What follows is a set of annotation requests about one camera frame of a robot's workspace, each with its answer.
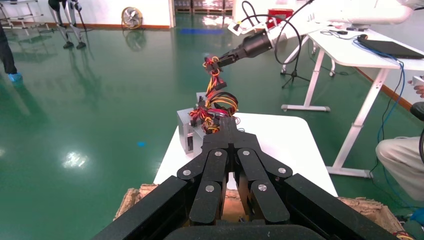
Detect grey legged robot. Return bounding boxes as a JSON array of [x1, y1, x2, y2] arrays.
[[47, 0, 88, 51]]

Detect silver power supply with wires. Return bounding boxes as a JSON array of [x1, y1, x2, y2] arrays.
[[177, 107, 239, 156]]

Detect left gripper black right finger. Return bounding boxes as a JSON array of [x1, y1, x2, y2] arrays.
[[228, 116, 294, 224]]

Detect black laptop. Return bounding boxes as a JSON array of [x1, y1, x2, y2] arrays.
[[357, 38, 424, 61]]

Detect black camera cable loop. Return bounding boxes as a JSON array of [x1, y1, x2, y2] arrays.
[[241, 0, 303, 65]]

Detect yellow floor fan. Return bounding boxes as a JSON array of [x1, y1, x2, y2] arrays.
[[120, 6, 144, 31]]

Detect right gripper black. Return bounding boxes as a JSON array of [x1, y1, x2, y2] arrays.
[[216, 29, 275, 69]]

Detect seated person hand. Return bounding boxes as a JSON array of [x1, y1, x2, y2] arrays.
[[410, 84, 424, 99]]

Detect person with blue shoe covers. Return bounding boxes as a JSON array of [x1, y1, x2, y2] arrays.
[[0, 23, 23, 84]]

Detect black office chair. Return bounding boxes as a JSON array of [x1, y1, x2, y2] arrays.
[[409, 101, 424, 157]]

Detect cardboard divider box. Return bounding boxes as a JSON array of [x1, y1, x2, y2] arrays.
[[114, 183, 407, 234]]

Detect power supply red-yellow wires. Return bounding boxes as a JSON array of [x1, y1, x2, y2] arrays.
[[195, 55, 240, 115]]

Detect white office desk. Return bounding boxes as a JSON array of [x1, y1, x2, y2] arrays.
[[281, 28, 424, 179]]

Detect blue desk cable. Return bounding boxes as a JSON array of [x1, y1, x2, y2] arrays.
[[352, 39, 407, 203]]

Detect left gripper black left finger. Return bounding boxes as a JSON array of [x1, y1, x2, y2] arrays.
[[177, 116, 230, 225]]

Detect seated person beige trousers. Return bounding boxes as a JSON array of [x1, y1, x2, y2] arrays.
[[375, 135, 424, 204]]

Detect red box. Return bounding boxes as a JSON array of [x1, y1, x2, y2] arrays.
[[266, 8, 295, 30]]

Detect black tripod stand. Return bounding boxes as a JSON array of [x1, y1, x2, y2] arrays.
[[280, 34, 311, 90]]

